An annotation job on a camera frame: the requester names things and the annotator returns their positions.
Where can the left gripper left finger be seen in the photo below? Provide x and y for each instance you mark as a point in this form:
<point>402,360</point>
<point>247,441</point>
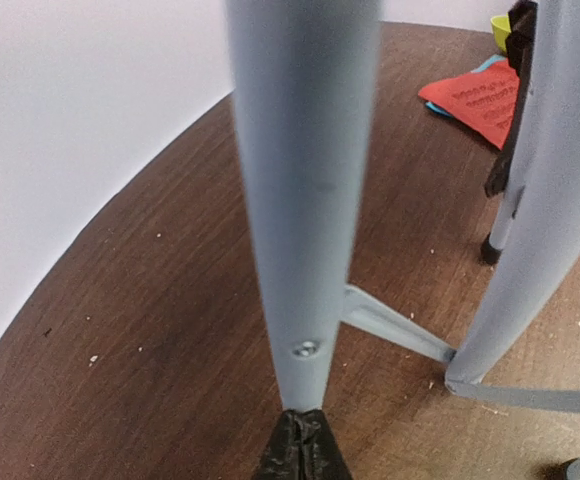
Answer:
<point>281,458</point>

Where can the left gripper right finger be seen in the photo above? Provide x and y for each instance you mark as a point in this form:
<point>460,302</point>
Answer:
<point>319,455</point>

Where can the grey music stand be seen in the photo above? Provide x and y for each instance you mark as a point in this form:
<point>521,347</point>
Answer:
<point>304,93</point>

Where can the red sheet music mat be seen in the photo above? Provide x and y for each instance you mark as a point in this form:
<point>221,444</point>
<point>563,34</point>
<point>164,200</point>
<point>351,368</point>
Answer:
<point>539,140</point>

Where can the blue sheet music mat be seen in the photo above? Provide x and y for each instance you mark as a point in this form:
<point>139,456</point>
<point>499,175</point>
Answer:
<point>483,67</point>

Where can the green bowl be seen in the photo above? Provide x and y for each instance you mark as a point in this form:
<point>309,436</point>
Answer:
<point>500,26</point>

